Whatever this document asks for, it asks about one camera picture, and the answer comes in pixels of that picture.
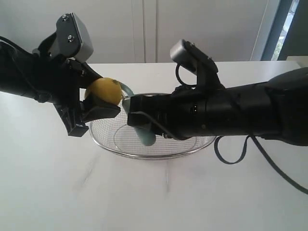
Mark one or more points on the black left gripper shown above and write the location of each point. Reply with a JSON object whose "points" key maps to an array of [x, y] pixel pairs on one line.
{"points": [[57, 80]]}

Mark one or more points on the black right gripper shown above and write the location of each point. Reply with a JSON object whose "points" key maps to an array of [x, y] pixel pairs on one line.
{"points": [[179, 115]]}

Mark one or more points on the yellow lemon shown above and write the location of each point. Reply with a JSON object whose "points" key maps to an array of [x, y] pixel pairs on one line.
{"points": [[106, 89]]}

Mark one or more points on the teal handled peeler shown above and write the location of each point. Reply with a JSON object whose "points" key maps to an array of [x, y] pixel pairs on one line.
{"points": [[147, 138]]}

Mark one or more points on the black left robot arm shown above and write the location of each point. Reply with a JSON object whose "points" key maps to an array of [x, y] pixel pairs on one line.
{"points": [[16, 71]]}

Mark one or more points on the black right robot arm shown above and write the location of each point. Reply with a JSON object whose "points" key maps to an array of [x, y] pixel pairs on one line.
{"points": [[276, 109]]}

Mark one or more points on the white cabinet doors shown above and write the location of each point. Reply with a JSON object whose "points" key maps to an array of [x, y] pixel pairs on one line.
{"points": [[144, 31]]}

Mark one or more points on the steel wire mesh basket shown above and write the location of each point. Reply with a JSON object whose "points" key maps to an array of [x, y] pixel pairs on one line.
{"points": [[116, 136]]}

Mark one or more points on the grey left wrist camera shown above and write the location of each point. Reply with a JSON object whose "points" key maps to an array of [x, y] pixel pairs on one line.
{"points": [[72, 39]]}

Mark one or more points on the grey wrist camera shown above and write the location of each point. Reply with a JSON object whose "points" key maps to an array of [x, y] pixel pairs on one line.
{"points": [[72, 39], [185, 54]]}

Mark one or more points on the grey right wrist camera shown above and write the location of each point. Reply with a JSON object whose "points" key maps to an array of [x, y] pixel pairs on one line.
{"points": [[185, 54]]}

